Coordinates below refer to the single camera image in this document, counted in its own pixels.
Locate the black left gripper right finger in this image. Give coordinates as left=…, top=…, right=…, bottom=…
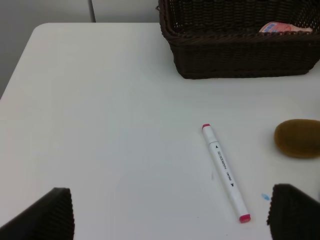
left=266, top=184, right=320, bottom=240

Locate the white marker with red caps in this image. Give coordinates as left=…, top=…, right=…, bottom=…
left=202, top=124, right=251, bottom=224

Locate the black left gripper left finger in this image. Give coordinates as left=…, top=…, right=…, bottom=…
left=0, top=187, right=75, bottom=240

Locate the dark brown wicker basket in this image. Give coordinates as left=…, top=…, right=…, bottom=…
left=158, top=0, right=320, bottom=79

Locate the brown kiwi fruit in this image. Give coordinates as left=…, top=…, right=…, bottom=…
left=273, top=119, right=320, bottom=159

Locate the pink dish soap bottle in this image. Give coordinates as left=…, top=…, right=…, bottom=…
left=259, top=21, right=313, bottom=33

